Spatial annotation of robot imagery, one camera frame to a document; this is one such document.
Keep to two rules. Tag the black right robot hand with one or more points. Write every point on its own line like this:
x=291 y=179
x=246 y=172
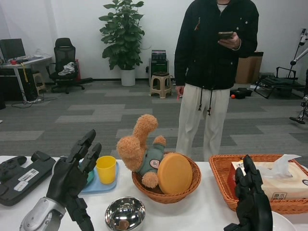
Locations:
x=253 y=207

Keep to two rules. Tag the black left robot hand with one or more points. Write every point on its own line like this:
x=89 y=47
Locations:
x=63 y=180

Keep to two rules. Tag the shiny metal bowl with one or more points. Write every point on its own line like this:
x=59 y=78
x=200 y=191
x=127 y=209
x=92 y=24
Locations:
x=125 y=214

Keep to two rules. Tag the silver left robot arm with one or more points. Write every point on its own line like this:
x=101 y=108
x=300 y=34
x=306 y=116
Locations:
x=41 y=214

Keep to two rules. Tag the white ceramic bowl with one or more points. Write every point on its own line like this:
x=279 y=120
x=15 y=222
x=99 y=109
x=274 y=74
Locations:
x=285 y=223

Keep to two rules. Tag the teal green round plate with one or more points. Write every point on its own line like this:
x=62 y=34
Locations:
x=91 y=178

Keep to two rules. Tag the black moulded equipment case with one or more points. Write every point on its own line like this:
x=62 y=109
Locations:
x=29 y=183

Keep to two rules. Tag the rectangular orange wicker basket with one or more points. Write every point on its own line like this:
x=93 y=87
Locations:
x=288 y=207

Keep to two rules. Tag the red cardboard box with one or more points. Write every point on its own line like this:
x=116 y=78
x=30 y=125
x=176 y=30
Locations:
x=232 y=179

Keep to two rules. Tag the beige tissue box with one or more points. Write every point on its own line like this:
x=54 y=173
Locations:
x=286 y=187

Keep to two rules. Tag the light blue plastic tray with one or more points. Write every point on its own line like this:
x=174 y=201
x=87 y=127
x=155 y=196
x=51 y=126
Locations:
x=101 y=188

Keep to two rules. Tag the yellow plastic cup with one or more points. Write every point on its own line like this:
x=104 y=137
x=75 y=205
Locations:
x=106 y=169

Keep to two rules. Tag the white tissue sheet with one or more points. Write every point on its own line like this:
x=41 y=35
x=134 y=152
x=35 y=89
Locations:
x=281 y=166

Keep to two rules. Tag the black game controller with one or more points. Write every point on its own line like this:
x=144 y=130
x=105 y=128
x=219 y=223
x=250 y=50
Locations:
x=10 y=166

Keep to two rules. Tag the brown plush teddy bear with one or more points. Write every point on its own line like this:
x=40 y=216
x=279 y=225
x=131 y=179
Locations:
x=134 y=149

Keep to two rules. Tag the orange round disc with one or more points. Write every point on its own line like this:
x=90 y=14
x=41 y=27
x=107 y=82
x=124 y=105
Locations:
x=175 y=173

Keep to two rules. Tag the round brown wicker basket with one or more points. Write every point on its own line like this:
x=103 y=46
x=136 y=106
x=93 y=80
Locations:
x=168 y=198

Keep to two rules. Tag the small beige stool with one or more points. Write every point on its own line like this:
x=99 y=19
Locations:
x=38 y=80

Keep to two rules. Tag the silver humanoid robot legs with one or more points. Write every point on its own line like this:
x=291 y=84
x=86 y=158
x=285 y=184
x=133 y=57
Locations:
x=302 y=113

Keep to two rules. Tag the black computer tower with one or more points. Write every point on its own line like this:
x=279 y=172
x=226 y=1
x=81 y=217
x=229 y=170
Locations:
x=12 y=85

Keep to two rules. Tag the white crumpled cloth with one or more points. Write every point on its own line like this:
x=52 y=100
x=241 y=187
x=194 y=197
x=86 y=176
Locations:
x=67 y=69

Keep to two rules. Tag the black carrying case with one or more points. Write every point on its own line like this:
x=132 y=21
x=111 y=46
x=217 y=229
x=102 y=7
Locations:
x=243 y=92

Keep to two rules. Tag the white office desk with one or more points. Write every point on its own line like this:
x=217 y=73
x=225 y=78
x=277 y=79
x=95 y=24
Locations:
x=31 y=60

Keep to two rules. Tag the black folding cot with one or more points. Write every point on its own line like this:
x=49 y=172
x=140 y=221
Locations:
x=276 y=83

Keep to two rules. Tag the black office chair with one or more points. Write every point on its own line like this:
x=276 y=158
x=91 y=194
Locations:
x=63 y=53

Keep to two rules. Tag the beige plastic stool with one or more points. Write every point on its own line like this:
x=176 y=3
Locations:
x=161 y=85

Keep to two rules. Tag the brown cardboard box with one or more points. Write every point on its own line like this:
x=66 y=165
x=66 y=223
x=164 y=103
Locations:
x=249 y=69

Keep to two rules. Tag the black computer monitor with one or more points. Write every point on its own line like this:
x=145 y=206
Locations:
x=13 y=49

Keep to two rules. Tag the black metal cabinet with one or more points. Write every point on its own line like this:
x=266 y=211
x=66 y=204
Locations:
x=157 y=67

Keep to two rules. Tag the potted green plant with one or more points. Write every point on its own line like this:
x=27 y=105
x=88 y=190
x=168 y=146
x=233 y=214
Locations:
x=122 y=41

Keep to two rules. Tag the person in black jacket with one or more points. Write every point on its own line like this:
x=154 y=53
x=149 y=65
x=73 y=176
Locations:
x=207 y=62

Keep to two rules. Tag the black device with stripes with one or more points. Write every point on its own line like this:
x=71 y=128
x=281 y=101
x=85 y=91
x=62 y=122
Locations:
x=158 y=55

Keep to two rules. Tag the grey metal boom stand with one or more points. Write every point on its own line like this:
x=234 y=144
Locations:
x=300 y=54

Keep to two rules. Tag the dark smartphone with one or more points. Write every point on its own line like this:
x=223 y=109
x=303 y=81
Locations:
x=225 y=35

